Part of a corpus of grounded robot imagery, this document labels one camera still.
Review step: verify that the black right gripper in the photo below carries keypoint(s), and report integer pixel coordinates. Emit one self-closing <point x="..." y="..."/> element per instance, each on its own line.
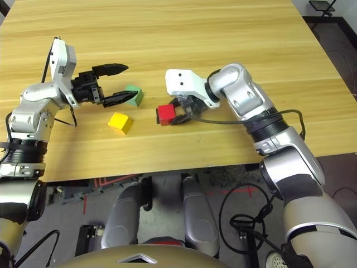
<point x="195" y="104"/>

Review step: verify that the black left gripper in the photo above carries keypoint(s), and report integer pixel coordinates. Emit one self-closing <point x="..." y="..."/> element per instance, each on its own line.
<point x="83" y="90"/>

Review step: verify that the red wooden block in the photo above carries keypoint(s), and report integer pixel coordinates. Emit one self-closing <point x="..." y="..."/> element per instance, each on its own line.
<point x="166" y="113"/>

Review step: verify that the green wooden block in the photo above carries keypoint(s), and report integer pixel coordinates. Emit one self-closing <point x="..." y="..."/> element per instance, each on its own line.
<point x="137" y="101"/>

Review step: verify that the yellow wooden block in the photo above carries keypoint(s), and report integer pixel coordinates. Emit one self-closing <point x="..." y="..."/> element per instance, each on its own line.
<point x="118" y="120"/>

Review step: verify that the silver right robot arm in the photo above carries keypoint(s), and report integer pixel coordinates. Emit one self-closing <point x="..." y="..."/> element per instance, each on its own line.
<point x="293" y="156"/>

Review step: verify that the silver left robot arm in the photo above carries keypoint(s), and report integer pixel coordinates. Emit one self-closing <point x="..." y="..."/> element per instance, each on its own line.
<point x="30" y="111"/>

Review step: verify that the silver right robot leg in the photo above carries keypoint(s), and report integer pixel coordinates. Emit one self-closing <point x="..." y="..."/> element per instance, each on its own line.
<point x="199" y="220"/>

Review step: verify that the silver robot leg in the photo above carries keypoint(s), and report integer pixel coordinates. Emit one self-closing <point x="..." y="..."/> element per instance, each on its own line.
<point x="122" y="217"/>
<point x="199" y="220"/>

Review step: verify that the silver left robot leg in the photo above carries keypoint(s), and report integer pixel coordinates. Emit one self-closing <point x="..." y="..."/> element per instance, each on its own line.
<point x="122" y="217"/>

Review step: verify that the khaki robot torso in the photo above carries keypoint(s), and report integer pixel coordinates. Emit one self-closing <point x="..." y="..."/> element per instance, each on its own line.
<point x="111" y="259"/>

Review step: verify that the white mesh sneaker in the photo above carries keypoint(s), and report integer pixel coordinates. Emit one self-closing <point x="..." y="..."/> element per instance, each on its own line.
<point x="276" y="261"/>

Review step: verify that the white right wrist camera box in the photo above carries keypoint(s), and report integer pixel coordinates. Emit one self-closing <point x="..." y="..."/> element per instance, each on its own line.
<point x="181" y="81"/>

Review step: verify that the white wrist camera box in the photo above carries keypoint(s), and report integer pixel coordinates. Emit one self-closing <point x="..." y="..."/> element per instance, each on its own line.
<point x="60" y="60"/>
<point x="181" y="81"/>

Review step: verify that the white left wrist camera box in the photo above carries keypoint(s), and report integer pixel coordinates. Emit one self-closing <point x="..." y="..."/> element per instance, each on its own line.
<point x="60" y="60"/>

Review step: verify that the black metal frame bar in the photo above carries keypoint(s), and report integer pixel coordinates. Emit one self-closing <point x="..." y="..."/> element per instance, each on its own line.
<point x="3" y="8"/>

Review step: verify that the black frame with white caster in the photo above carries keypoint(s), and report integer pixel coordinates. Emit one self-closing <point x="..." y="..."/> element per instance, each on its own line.
<point x="83" y="238"/>

